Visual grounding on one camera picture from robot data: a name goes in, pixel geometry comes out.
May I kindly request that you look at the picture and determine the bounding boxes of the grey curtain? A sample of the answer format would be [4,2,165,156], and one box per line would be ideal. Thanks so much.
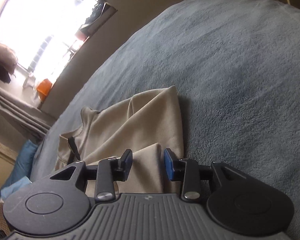
[0,81,52,140]

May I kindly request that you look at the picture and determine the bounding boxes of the beige zip jacket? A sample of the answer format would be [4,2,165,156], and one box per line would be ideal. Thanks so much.
[54,85,185,198]

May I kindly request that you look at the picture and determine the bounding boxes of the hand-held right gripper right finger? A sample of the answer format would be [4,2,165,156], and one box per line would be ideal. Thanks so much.
[164,148,243,202]

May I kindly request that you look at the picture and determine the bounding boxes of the light blue pillow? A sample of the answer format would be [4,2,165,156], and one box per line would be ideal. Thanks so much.
[0,176,32,198]

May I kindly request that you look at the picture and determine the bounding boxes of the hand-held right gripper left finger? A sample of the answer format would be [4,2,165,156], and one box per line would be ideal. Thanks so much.
[50,149,133,203]

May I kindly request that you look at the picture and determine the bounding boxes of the grey-blue bed blanket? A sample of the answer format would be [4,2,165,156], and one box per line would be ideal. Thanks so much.
[30,0,300,240]

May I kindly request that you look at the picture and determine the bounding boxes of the pile of dark clothes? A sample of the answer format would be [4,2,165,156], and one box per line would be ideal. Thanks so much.
[81,0,107,34]

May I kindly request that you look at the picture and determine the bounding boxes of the hanging dark clothes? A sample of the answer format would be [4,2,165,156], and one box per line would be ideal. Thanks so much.
[0,36,18,83]

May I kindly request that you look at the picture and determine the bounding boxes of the orange bag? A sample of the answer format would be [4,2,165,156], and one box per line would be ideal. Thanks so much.
[37,79,53,98]

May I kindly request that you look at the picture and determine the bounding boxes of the cream carved headboard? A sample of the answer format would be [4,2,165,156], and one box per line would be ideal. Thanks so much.
[0,137,18,190]

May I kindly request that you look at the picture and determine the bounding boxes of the bright window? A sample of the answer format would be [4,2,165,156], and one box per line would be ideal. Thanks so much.
[0,0,117,85]

